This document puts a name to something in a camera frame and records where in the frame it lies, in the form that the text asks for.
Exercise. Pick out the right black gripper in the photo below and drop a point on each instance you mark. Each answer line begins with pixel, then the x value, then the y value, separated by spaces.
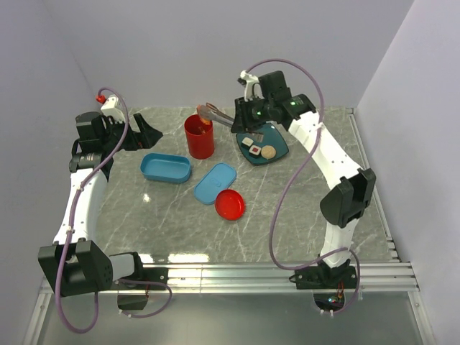
pixel 243 122

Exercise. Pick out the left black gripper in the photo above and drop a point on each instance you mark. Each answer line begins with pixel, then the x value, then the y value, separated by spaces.
pixel 145 139

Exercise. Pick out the white steamed bun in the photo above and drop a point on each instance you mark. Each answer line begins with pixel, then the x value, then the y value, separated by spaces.
pixel 268 152

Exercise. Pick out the orange grilled salmon piece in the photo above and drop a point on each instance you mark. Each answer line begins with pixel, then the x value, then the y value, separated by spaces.
pixel 204 114

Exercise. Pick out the metal food tongs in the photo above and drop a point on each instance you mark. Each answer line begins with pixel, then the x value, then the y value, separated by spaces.
pixel 224 119

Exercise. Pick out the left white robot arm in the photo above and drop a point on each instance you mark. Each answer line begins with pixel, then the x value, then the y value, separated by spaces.
pixel 74 264

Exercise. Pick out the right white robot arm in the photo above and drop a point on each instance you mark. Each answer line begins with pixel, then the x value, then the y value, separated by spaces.
pixel 268 99

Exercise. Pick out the blue lunch box base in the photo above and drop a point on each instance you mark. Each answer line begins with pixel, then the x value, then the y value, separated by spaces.
pixel 165 168

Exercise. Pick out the blue lunch box lid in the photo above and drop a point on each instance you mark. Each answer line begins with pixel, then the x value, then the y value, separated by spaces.
pixel 217 179

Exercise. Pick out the sushi roll white centre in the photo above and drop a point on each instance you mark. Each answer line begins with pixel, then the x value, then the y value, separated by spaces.
pixel 247 142

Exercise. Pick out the dark teal square plate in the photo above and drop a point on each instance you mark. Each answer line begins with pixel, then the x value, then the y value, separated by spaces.
pixel 271 137

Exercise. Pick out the sushi roll red centre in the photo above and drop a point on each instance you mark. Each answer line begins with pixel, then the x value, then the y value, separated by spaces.
pixel 255 151

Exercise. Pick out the red ribbed cup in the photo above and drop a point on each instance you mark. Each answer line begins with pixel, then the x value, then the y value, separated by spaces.
pixel 200 146

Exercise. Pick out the red round cup lid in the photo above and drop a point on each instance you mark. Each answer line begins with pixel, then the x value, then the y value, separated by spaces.
pixel 230 205

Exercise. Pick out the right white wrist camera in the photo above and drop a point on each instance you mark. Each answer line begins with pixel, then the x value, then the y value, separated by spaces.
pixel 249 82

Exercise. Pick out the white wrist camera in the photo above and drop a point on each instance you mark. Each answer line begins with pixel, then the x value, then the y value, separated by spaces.
pixel 111 106
pixel 249 82

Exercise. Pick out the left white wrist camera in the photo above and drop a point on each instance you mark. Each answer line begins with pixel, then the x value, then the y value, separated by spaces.
pixel 111 106

